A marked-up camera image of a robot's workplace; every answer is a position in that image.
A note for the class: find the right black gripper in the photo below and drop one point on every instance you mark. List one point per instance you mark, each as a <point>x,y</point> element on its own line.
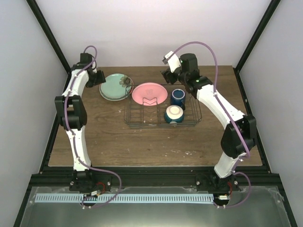
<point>168,77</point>

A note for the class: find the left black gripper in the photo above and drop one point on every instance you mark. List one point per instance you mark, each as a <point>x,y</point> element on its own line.
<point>100,80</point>

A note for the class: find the dark blue mug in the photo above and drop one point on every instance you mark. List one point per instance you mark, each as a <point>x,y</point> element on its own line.
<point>178,97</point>

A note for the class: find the mint green plate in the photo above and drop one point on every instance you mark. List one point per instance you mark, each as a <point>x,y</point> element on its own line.
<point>118,80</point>

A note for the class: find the pink top plate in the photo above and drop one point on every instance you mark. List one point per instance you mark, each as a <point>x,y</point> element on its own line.
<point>149,94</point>

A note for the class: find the pink plate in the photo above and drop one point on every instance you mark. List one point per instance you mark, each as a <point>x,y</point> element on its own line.
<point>114,94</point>
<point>149,94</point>

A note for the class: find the teal white bowl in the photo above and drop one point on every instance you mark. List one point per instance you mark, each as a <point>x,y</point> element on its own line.
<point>174,114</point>

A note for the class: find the wire dish rack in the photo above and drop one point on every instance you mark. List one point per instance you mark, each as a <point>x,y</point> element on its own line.
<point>140,116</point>

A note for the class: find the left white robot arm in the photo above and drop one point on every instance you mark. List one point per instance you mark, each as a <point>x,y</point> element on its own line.
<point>72,114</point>

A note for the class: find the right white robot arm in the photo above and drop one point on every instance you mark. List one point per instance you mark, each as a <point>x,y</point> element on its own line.
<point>240,130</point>

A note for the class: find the light blue slotted strip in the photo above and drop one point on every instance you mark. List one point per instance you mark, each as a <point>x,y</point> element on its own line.
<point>125,198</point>

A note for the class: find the metal front tray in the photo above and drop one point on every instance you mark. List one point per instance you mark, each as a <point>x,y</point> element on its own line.
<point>260,206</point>

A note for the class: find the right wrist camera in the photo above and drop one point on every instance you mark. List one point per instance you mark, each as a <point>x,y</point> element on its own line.
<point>172,61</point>

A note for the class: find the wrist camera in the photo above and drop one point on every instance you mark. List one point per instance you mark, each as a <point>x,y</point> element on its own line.
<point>172,61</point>
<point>86,59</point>

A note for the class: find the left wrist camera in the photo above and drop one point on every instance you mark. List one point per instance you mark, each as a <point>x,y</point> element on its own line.
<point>86,59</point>

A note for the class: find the left black frame post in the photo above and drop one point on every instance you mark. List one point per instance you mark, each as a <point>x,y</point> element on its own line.
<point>48,33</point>

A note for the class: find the black frame post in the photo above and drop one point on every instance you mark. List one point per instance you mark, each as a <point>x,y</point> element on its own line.
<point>257,33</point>
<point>48,33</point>

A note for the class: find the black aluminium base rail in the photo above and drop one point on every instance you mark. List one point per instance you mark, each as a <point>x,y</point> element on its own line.
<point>202,178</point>

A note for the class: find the right black frame post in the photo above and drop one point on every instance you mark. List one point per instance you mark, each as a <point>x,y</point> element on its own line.
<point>257,33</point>

